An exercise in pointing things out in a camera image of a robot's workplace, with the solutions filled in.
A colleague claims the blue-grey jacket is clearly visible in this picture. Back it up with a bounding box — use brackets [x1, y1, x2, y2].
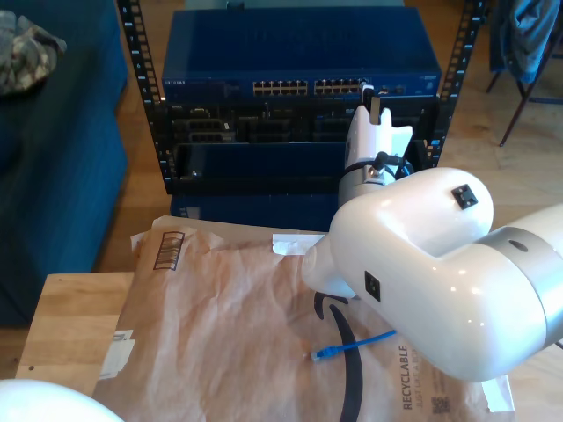
[489, 0, 560, 84]

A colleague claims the brown paper mailer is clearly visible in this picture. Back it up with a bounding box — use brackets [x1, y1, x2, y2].
[94, 215, 516, 422]

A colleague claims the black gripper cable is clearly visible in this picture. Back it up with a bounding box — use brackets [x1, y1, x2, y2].
[371, 150, 417, 179]

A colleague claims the blue network cable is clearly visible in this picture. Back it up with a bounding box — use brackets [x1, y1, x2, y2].
[311, 329, 398, 362]

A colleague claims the black rack server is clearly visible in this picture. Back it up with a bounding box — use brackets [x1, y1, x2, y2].
[166, 101, 439, 144]

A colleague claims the black rack drawer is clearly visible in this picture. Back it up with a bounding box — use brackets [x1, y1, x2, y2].
[170, 139, 431, 197]

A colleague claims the camouflage cloth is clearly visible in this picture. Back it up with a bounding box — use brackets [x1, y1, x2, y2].
[0, 11, 68, 97]

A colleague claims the blue sofa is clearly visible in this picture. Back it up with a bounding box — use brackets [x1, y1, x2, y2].
[0, 0, 129, 329]

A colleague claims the blue network switch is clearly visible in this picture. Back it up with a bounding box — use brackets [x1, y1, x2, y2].
[161, 7, 442, 103]

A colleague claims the dark metal chair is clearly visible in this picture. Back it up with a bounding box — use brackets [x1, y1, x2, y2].
[486, 25, 563, 149]

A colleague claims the black rack frame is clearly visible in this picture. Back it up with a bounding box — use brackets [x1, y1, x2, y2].
[114, 0, 488, 197]

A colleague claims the blue metal case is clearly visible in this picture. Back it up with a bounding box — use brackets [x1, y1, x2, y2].
[170, 193, 353, 232]

